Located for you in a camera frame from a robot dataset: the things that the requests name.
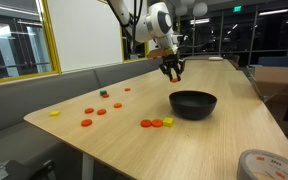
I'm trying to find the green square block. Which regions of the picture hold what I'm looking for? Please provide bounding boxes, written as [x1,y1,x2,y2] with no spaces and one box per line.
[100,90,107,96]

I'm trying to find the orange disc front left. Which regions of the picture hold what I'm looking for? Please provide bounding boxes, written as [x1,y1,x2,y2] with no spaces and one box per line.
[81,119,92,127]

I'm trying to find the black bowl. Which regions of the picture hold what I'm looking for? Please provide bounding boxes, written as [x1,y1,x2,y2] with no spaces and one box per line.
[169,90,217,120]

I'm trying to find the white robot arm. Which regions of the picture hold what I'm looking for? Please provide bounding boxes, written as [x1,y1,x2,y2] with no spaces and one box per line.
[107,0,185,82]

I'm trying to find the grey duct tape roll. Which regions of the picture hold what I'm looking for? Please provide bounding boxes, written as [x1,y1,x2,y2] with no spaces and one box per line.
[237,149,288,180]

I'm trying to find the yellow flat block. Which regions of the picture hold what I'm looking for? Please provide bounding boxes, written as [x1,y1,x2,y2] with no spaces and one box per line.
[49,111,60,117]

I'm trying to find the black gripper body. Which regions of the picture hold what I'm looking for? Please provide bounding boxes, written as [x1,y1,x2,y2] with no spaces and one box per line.
[159,55,185,74]

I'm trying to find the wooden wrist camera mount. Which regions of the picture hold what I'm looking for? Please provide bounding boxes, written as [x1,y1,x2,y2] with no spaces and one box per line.
[146,48,175,59]

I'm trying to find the cardboard box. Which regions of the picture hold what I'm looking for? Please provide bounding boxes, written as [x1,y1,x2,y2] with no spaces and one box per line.
[247,65,288,136]

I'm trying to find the large red-orange disc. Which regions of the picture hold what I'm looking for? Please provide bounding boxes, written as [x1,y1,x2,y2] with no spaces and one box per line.
[113,103,122,108]

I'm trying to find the orange disc far corner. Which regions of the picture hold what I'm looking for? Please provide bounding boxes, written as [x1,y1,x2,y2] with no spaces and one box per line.
[84,108,94,114]

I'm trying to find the yellow square block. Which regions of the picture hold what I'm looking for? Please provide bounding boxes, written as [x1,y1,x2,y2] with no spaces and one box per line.
[163,117,173,127]

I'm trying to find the red-orange disc beside block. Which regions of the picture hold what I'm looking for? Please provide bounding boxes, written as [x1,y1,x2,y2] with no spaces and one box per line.
[140,119,152,127]

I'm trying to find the grey bench sofa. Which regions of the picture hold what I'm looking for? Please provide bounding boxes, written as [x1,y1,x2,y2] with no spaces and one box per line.
[0,59,161,180]

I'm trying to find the red-orange disc far edge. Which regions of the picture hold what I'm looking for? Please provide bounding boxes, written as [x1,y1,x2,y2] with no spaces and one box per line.
[97,109,106,115]

